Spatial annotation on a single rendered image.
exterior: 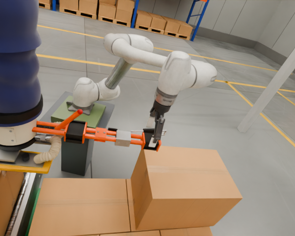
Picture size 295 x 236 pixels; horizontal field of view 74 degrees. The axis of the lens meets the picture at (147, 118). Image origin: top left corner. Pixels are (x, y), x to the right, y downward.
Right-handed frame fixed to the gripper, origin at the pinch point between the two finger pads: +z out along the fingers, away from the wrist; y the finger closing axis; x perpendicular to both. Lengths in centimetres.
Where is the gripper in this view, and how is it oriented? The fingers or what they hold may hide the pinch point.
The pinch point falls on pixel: (150, 134)
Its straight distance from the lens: 95.6
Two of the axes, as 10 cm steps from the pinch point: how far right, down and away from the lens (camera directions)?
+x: 9.6, 1.5, 2.4
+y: 1.0, 6.3, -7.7
